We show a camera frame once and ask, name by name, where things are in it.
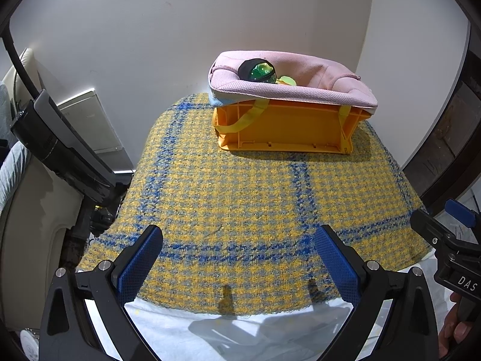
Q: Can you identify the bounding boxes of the pink fabric storage basket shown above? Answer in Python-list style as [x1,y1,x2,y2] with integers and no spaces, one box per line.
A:
[208,50,378,136]

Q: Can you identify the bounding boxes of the yellow blue plaid cloth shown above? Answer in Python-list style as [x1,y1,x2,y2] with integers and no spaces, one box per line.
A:
[75,93,434,316]

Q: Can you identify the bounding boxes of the orange plastic crate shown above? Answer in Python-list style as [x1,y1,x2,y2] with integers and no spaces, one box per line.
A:
[212,98,369,155]

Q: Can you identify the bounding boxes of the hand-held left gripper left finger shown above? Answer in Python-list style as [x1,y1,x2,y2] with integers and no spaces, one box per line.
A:
[38,224,164,361]

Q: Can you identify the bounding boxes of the black and green ball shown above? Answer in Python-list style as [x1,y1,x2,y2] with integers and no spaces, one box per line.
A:
[238,58,278,84]

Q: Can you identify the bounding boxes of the beige leather sofa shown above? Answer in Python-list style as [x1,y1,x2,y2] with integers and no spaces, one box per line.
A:
[0,48,91,333]

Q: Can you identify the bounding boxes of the white flat panel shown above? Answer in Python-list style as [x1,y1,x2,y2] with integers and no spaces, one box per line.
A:
[56,88,134,174]

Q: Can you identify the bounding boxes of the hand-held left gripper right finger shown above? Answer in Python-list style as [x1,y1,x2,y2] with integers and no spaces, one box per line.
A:
[314,226,440,361]

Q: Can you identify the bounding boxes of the white plastic sheet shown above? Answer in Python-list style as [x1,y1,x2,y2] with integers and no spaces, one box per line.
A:
[81,259,452,361]

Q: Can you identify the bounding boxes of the grey cloth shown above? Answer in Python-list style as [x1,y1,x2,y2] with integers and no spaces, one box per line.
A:
[0,143,31,215]

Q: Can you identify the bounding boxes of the person's right hand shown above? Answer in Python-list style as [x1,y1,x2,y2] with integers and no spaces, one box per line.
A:
[438,292,481,359]

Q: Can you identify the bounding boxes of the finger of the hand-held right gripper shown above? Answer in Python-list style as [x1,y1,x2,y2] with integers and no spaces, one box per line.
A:
[444,199,481,231]
[410,210,464,257]

